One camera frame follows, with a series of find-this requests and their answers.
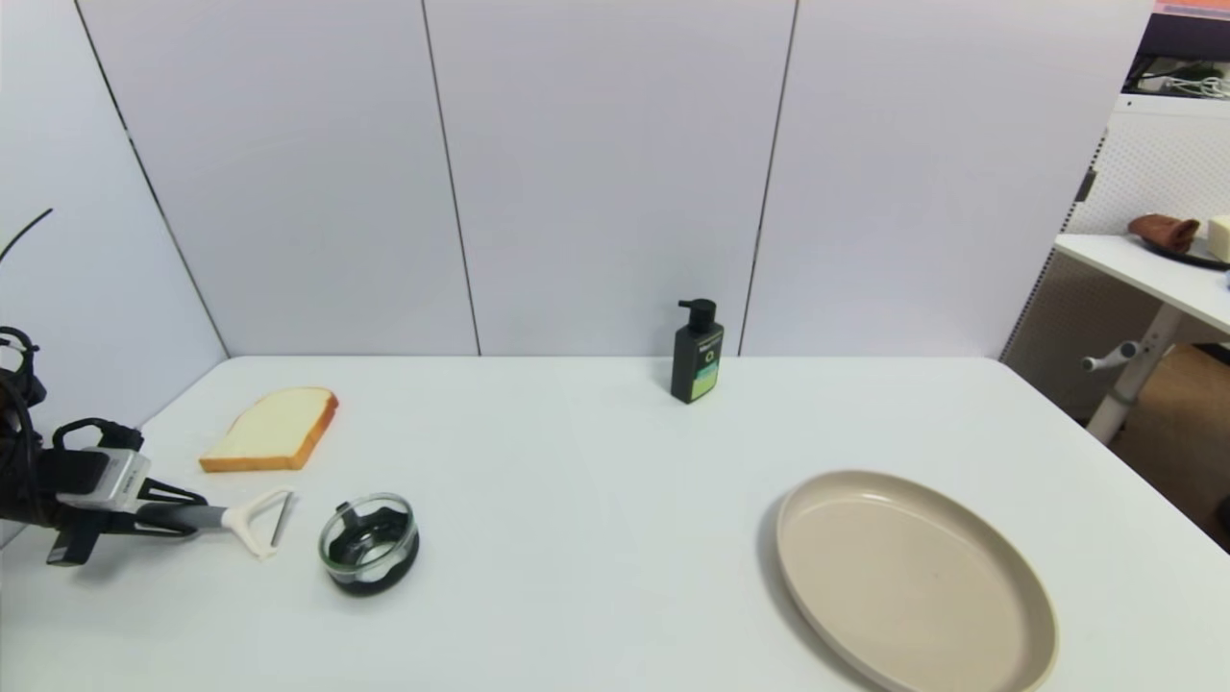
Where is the grey-handled white peeler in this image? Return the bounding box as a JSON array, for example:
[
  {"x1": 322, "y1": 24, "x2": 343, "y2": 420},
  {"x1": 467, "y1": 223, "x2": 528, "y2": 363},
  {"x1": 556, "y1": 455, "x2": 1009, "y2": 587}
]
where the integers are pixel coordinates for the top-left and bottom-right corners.
[{"x1": 159, "y1": 488, "x2": 295, "y2": 561}]

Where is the white bread slice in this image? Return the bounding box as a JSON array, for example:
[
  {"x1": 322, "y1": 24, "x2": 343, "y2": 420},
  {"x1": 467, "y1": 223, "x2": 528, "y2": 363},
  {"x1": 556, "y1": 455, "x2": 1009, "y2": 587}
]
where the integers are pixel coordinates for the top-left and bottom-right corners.
[{"x1": 199, "y1": 386, "x2": 340, "y2": 474}]

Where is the round glass lid black base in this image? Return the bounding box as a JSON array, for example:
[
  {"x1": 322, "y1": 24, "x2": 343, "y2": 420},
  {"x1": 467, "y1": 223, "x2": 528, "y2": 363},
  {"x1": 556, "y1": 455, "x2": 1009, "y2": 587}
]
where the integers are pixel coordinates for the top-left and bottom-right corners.
[{"x1": 318, "y1": 492, "x2": 421, "y2": 597}]

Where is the black pump bottle green label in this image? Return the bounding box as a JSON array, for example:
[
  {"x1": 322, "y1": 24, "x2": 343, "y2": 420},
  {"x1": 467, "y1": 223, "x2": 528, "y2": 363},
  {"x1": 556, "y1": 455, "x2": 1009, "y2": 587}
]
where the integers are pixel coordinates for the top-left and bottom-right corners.
[{"x1": 670, "y1": 299, "x2": 726, "y2": 406}]

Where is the beige round plate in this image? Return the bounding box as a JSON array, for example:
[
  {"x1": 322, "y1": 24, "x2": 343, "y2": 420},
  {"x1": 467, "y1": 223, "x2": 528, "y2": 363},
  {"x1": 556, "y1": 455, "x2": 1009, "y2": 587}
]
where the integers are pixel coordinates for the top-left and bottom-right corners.
[{"x1": 775, "y1": 469, "x2": 1058, "y2": 692}]

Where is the white desk leg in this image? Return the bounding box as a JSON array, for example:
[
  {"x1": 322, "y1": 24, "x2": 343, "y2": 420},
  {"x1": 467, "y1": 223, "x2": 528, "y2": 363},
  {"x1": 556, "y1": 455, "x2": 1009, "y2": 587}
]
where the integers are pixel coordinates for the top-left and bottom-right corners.
[{"x1": 1086, "y1": 306, "x2": 1183, "y2": 446}]

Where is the white side desk top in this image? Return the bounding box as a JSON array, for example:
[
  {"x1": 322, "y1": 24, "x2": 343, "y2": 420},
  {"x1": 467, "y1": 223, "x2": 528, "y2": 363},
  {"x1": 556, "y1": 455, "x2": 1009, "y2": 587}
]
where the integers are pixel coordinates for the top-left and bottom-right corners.
[{"x1": 1050, "y1": 234, "x2": 1230, "y2": 337}]

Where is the black small plate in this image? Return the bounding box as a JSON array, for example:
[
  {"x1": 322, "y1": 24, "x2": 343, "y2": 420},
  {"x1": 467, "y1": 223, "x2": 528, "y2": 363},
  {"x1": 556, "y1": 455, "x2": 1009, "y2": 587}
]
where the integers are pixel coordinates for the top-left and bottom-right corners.
[{"x1": 1140, "y1": 237, "x2": 1230, "y2": 272}]

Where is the white pegboard panel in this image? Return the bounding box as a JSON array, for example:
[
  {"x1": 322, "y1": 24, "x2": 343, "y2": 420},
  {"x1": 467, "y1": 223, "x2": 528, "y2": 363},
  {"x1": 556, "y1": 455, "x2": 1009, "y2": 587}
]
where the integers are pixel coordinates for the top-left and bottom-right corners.
[{"x1": 999, "y1": 94, "x2": 1230, "y2": 424}]

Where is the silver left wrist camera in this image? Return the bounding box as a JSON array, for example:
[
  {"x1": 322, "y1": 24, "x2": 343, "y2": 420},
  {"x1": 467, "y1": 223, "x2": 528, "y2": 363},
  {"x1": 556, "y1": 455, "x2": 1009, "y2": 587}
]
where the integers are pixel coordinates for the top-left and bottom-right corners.
[{"x1": 56, "y1": 447, "x2": 154, "y2": 513}]

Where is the black camera cable loop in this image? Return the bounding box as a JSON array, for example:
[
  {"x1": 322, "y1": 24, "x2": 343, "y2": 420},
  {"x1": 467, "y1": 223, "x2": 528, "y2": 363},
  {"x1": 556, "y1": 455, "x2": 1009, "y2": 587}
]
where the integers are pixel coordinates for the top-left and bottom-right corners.
[{"x1": 52, "y1": 417, "x2": 146, "y2": 454}]

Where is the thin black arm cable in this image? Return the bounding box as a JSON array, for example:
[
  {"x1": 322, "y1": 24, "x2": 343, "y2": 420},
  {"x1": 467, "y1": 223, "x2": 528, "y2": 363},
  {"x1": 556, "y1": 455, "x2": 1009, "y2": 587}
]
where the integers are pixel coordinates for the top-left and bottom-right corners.
[{"x1": 0, "y1": 208, "x2": 55, "y2": 266}]

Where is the grey desk crank handle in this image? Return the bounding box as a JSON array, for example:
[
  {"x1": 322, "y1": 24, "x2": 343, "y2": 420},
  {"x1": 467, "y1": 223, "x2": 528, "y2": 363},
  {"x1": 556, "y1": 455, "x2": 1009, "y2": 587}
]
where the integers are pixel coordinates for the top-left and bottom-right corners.
[{"x1": 1079, "y1": 343, "x2": 1141, "y2": 374}]

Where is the white cable bundle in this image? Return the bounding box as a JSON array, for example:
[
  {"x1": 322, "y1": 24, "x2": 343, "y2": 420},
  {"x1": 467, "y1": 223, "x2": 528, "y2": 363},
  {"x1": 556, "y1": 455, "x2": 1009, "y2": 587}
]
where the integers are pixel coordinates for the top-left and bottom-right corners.
[{"x1": 1137, "y1": 74, "x2": 1230, "y2": 103}]

